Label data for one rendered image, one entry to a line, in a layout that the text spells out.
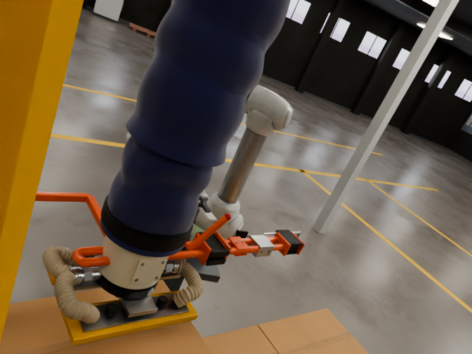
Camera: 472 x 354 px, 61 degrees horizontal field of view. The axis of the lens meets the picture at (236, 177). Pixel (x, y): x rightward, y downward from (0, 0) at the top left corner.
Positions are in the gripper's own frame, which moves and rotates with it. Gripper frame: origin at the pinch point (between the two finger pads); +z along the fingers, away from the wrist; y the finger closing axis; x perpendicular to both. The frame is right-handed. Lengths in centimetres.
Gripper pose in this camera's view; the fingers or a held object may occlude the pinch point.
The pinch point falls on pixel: (204, 236)
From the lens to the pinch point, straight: 127.1
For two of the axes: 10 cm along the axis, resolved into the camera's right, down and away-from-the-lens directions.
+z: 5.4, 5.2, -6.6
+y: -3.8, 8.5, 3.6
